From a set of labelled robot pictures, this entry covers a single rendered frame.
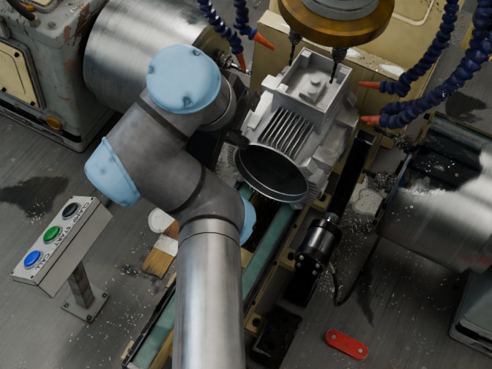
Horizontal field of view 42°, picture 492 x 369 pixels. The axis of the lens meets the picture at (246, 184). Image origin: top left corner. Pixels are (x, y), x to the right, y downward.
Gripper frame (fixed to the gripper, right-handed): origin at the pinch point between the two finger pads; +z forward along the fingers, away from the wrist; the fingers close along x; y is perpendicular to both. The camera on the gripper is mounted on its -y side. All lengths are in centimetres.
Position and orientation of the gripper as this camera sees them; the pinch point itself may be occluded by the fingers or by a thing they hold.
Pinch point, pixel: (229, 141)
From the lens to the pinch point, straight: 103.0
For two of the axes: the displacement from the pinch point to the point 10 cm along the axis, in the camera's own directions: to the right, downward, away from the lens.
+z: 1.6, 0.8, 9.8
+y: 4.4, -9.0, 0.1
